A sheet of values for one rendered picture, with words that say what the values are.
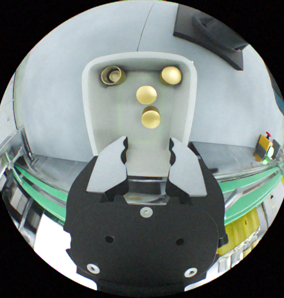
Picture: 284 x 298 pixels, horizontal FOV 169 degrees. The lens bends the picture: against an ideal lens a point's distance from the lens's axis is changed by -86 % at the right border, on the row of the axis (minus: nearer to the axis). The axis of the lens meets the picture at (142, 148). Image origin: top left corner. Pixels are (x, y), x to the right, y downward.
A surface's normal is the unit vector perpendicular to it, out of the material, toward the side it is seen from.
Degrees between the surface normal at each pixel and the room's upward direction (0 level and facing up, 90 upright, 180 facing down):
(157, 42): 0
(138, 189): 90
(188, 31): 2
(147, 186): 90
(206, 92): 0
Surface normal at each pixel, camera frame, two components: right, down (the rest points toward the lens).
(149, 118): -0.06, 0.54
